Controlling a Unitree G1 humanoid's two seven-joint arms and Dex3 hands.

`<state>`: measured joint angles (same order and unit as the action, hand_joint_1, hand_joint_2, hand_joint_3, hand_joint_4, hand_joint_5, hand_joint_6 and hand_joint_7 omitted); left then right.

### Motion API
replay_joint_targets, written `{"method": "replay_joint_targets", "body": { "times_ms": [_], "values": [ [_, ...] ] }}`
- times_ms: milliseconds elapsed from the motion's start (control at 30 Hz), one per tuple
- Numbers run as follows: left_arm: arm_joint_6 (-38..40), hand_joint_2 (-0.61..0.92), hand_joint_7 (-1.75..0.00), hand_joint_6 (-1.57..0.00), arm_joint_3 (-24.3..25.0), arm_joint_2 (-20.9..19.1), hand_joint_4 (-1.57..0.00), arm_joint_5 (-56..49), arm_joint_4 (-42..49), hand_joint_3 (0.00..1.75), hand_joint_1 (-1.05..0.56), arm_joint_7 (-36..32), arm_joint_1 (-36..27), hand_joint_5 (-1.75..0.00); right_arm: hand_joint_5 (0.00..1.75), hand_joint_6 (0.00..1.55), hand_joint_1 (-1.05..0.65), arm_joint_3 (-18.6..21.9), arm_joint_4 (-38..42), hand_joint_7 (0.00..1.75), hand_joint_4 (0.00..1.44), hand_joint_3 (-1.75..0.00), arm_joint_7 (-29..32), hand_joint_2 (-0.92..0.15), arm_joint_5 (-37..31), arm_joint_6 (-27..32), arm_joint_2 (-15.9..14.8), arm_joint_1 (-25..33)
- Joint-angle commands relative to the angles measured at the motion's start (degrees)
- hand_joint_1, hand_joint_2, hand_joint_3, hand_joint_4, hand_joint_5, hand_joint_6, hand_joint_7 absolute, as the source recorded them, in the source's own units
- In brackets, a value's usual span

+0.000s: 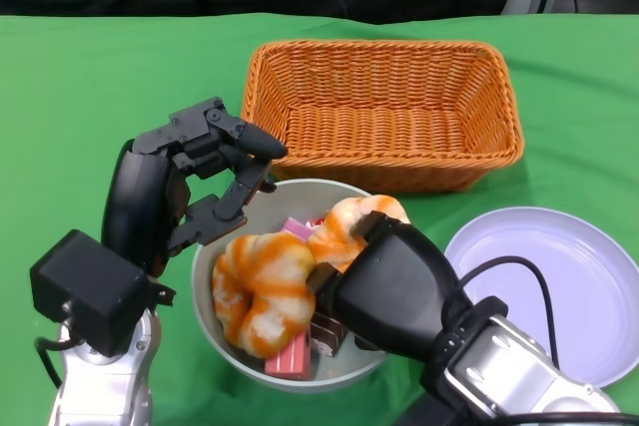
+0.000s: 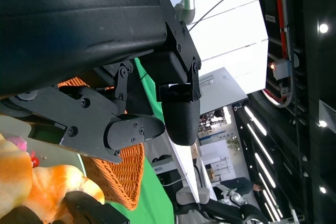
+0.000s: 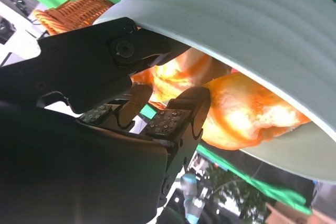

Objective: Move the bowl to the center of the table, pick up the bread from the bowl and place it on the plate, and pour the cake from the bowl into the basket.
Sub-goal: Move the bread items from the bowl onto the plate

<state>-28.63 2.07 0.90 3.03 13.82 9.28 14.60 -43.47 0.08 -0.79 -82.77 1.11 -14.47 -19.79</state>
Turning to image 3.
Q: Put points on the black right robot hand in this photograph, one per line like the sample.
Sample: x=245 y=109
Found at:
x=65 y=169

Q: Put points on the orange-striped bread without dark hole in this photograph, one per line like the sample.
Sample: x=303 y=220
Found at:
x=249 y=119

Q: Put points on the grey-green ribbed bowl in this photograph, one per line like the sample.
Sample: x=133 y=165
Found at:
x=249 y=24

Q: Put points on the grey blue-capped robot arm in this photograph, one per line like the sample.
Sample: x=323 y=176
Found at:
x=191 y=195

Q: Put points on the orange wicker basket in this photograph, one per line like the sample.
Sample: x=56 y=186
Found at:
x=76 y=14

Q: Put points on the green leafy plant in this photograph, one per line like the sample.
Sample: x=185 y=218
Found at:
x=236 y=197

